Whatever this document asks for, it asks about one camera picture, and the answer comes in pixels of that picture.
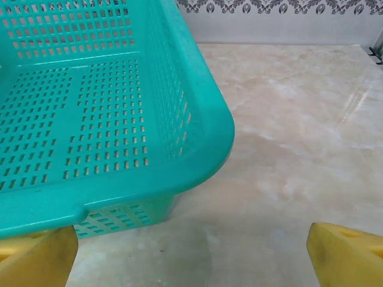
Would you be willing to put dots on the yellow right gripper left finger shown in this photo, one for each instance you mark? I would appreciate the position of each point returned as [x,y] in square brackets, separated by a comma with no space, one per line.
[36,260]

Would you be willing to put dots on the teal plastic basket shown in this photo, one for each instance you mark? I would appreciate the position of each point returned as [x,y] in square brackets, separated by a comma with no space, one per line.
[104,119]

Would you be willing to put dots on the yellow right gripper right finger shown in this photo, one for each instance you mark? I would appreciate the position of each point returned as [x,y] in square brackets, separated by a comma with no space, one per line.
[350,260]

